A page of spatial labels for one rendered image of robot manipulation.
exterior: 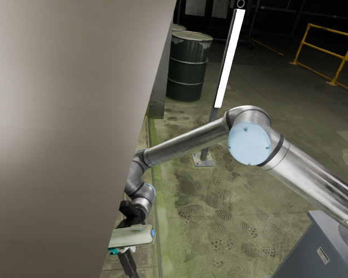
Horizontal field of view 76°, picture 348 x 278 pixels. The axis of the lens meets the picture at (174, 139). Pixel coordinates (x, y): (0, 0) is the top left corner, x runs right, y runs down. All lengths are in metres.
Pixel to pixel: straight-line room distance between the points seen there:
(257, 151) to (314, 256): 0.72
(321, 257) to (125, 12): 1.16
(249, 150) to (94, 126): 0.45
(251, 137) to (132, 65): 0.43
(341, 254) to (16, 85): 1.12
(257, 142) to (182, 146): 0.36
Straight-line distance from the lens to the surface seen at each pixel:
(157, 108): 2.76
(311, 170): 0.73
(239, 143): 0.65
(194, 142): 0.88
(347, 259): 1.14
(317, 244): 1.23
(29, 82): 0.30
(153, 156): 1.00
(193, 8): 7.36
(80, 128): 0.32
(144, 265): 1.51
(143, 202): 0.95
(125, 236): 0.75
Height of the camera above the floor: 1.40
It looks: 34 degrees down
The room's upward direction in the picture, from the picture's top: 8 degrees clockwise
